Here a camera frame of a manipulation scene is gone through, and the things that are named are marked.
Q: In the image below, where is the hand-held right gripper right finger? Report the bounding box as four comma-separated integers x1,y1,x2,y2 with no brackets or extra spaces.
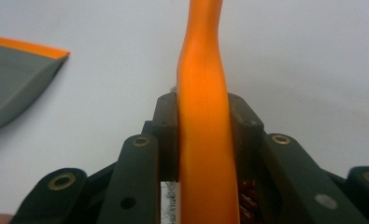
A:
227,91,369,224

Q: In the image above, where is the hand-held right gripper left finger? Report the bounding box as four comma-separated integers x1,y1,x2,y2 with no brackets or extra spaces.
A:
95,91,180,224

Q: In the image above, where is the grey dustpan with orange lip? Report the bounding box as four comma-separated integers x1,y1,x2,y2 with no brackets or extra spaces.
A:
0,35,72,134

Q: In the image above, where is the grey brush with orange handle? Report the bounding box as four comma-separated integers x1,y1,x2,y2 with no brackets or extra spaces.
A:
159,0,242,224

